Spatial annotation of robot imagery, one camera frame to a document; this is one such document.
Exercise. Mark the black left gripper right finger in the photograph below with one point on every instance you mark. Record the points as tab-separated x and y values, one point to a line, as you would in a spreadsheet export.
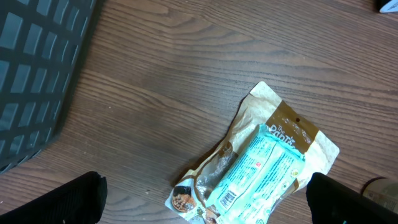
331	202

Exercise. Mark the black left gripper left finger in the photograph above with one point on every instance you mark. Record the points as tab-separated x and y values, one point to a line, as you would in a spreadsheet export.
80	201

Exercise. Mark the green lid Knorr jar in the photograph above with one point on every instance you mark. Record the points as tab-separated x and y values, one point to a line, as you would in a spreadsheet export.
382	191

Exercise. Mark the teal wipes pack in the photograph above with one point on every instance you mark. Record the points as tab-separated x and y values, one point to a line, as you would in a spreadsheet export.
261	174

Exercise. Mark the brown snack pouch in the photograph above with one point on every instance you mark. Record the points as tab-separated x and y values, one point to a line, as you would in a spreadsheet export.
261	106

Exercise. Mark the white barcode scanner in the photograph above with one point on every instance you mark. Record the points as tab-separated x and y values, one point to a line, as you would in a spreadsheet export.
387	6

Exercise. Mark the grey plastic mesh basket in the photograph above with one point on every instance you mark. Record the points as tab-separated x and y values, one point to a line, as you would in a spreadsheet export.
44	44

